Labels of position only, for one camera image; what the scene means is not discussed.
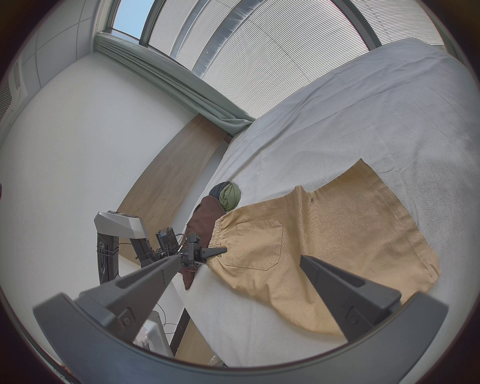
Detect tan shorts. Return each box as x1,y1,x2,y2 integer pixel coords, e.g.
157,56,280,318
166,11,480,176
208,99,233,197
205,158,440,336

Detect white ceiling air conditioner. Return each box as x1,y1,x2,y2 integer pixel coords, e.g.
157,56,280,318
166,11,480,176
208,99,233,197
0,60,29,126

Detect green garment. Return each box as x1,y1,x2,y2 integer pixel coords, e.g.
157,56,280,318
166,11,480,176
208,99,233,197
218,182,242,211

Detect bed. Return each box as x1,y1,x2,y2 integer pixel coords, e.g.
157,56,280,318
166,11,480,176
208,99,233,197
116,37,477,370

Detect brown garment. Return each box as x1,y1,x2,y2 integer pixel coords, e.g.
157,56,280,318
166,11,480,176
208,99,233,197
180,195,226,291

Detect blue-green curtain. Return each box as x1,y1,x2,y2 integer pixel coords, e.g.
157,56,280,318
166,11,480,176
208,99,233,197
94,32,256,136

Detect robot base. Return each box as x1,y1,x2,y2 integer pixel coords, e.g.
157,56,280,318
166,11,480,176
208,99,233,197
135,317,173,357

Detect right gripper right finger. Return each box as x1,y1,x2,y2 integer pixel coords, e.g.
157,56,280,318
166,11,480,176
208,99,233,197
300,255,403,343

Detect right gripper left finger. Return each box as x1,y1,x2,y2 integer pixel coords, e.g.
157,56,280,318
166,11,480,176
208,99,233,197
77,255,182,343

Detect window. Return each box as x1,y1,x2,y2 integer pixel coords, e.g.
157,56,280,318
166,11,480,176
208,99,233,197
110,0,451,117

